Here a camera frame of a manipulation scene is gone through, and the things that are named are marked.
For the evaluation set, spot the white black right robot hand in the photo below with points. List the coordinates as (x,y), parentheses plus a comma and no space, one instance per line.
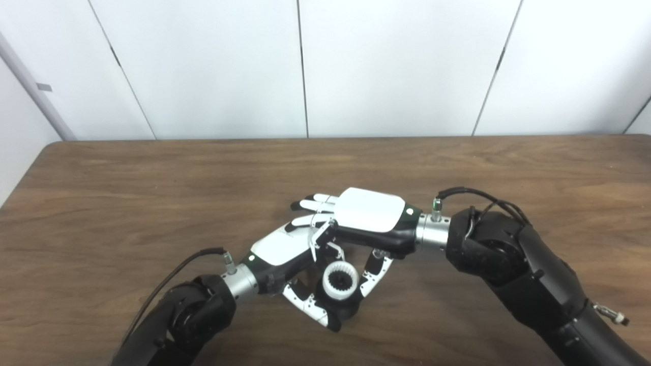
(371,211)

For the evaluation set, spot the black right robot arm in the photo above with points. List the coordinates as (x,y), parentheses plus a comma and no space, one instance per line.
(524,274)

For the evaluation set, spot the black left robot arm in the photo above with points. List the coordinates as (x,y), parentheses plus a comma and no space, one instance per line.
(178,320)

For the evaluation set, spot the round black plastic part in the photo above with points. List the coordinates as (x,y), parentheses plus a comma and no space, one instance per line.
(346,307)

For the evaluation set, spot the grey wall corner trim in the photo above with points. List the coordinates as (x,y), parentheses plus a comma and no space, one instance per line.
(35,86)

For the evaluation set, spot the small grey wall tag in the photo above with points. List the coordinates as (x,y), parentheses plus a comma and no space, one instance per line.
(44,87)

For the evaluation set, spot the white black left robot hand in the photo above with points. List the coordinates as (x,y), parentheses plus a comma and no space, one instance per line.
(279,249)

